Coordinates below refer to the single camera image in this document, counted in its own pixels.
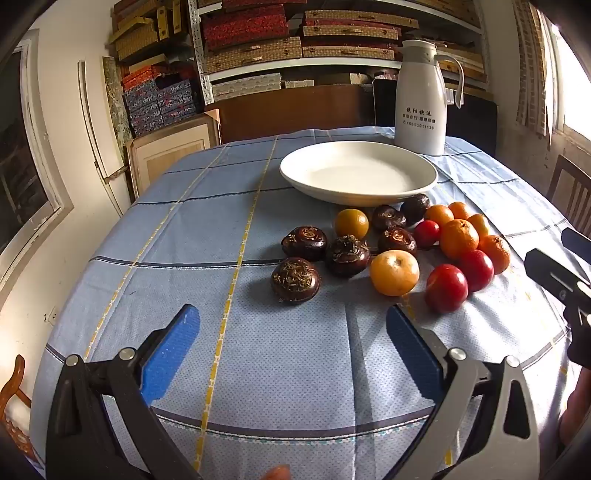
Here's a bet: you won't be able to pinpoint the hanging bamboo blind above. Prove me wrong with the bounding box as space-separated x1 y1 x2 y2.
513 0 557 137

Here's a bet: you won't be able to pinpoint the carved wooden chair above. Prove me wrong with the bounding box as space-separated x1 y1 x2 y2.
0 354 42 467

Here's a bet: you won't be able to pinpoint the dark wooden slatted chair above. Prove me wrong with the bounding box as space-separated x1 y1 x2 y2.
546 154 591 227

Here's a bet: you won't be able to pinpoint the bright window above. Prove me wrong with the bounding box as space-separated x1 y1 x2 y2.
549 14 591 139

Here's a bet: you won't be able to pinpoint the white thermos jug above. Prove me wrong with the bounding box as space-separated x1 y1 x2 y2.
394 39 465 156

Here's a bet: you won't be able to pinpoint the white leaning slats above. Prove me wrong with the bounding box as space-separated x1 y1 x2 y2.
78 60 123 183

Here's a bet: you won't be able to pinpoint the white window frame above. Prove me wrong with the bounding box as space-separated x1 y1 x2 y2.
0 30 75 296

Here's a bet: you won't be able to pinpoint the white metal shelving rack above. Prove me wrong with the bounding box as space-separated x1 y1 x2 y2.
187 0 490 109

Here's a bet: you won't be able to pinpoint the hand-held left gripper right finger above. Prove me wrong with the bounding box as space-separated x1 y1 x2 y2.
385 304 541 480

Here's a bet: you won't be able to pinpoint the stack of woven straw boxes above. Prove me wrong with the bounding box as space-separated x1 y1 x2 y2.
198 0 488 100

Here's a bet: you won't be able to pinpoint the pile of tan wooden boxes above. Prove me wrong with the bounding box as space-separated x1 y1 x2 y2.
110 0 185 63

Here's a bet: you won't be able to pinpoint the red patterned flat box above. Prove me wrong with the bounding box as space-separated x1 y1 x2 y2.
202 4 289 51

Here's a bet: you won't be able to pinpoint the person's right forearm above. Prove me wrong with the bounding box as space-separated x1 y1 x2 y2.
556 381 591 446

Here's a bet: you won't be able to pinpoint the light wooden framed panel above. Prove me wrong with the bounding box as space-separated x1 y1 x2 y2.
127 113 220 199

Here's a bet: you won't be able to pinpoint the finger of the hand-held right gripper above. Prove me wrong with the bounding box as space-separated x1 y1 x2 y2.
561 227 591 261
524 248 591 308

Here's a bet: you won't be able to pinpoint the dark brown water chestnut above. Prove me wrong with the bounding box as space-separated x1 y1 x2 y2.
399 194 431 227
325 235 371 278
281 226 328 262
378 226 419 257
270 257 321 304
372 204 408 232

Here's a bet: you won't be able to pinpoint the blue checked tablecloth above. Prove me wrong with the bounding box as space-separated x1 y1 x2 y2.
30 126 591 480

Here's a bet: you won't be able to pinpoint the large yellow orange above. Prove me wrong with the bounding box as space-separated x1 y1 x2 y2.
370 250 420 296

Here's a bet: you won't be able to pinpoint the green marbled panel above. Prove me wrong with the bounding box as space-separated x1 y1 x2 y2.
102 56 134 148

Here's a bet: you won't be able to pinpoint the brown wooden board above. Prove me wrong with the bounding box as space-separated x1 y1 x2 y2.
205 85 376 146

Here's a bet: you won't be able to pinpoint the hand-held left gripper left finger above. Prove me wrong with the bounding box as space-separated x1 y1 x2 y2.
45 304 204 480

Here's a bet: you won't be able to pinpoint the stack of blue patterned boxes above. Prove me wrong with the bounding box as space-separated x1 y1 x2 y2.
121 65 204 137

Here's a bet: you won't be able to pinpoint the small yellow orange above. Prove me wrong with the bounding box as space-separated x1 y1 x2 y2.
334 208 370 239

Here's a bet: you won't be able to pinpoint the white oval plate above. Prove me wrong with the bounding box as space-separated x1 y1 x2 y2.
279 141 438 207

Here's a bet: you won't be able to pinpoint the red plum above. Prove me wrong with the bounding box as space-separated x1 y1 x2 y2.
425 263 469 315
412 220 441 249
457 250 495 292

